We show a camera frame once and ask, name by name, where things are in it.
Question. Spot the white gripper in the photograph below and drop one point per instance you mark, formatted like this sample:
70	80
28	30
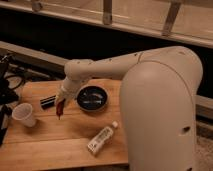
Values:
65	96

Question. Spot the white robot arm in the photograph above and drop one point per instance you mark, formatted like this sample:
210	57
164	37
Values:
157	103

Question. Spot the dark ceramic bowl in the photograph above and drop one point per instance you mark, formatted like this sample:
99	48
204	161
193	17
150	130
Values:
92	98

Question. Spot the black rectangular box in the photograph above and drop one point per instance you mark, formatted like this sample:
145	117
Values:
47	102

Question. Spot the black camera tripod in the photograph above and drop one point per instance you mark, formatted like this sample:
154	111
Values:
7	96

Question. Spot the metal railing frame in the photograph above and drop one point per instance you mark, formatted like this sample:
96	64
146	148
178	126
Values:
188	21

